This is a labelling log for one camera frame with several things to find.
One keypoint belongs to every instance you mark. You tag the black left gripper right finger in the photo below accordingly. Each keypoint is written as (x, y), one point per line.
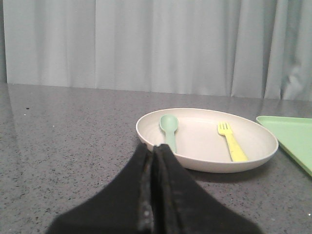
(181, 206)

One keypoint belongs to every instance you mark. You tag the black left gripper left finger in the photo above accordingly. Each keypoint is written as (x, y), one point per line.
(122, 207)

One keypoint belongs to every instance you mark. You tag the beige round plate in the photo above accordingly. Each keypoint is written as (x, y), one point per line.
(199, 146)

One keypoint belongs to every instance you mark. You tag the yellow plastic fork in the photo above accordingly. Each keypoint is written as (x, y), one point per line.
(236, 152)

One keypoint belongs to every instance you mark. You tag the teal green plastic spoon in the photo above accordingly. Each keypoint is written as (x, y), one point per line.
(169, 125)

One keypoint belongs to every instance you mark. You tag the light green rectangular tray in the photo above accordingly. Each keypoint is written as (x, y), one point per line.
(294, 135)

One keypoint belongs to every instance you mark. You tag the white pleated curtain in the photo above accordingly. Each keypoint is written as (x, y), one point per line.
(234, 48)

